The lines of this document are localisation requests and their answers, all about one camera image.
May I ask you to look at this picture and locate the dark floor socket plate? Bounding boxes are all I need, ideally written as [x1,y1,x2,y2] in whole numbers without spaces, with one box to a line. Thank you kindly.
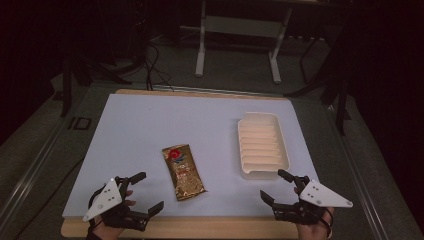
[67,116,93,131]

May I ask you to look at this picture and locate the gold snack packet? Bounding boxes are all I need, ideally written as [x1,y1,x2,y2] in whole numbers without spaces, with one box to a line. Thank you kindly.
[161,143,207,202]

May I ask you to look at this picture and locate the person's left hand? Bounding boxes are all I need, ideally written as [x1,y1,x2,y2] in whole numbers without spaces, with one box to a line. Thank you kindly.
[87,189,137,240]

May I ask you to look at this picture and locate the black gripper wrist cable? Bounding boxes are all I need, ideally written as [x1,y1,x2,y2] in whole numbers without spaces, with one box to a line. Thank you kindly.
[318,207,335,236]
[87,185,107,232]

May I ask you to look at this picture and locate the person's right hand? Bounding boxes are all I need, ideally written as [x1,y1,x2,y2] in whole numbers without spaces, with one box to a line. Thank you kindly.
[293,186,335,240]

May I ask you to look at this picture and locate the pale blue table mat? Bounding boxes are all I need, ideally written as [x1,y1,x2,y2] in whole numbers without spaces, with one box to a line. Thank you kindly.
[62,93,320,220]

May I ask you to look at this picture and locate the grey metal floor rail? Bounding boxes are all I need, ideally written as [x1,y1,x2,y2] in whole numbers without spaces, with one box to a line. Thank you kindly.
[323,104,392,240]
[0,109,73,223]

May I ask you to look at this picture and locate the black angled metal stand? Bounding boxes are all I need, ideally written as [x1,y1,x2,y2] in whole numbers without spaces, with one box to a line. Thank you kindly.
[283,29,355,137]

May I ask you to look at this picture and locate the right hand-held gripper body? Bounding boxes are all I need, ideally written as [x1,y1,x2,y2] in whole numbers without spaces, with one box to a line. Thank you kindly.
[271,175,354,226]

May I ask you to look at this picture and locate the white metal desk frame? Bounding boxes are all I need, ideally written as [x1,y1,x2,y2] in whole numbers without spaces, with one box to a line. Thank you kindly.
[194,0,295,85]

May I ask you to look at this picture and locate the white ribbed plastic tray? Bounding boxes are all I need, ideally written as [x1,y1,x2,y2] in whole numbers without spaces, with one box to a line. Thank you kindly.
[237,111,291,181]

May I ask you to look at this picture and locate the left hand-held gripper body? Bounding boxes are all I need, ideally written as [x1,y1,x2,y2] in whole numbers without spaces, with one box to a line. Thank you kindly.
[82,175,150,232]

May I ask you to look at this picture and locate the black tripod stand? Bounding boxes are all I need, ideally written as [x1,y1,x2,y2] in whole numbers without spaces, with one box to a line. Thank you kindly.
[59,29,134,118]

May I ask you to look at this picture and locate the black cables on floor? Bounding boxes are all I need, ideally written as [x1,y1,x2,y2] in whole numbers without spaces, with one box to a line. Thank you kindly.
[143,41,175,93]

